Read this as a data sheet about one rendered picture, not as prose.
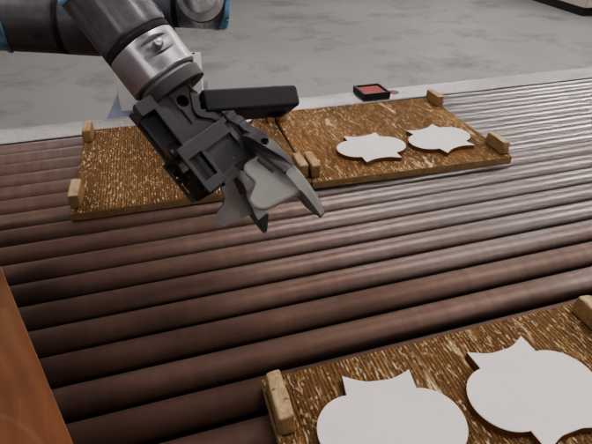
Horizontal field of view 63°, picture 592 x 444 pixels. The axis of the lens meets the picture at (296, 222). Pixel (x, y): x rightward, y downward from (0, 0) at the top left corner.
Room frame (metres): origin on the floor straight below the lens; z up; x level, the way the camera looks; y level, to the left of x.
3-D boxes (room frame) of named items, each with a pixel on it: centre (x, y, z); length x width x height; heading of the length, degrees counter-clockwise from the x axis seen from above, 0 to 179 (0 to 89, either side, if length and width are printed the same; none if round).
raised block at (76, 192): (0.70, 0.37, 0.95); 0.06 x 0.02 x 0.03; 16
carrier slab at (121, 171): (0.88, 0.22, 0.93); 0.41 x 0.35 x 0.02; 106
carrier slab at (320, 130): (0.99, -0.19, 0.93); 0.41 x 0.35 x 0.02; 104
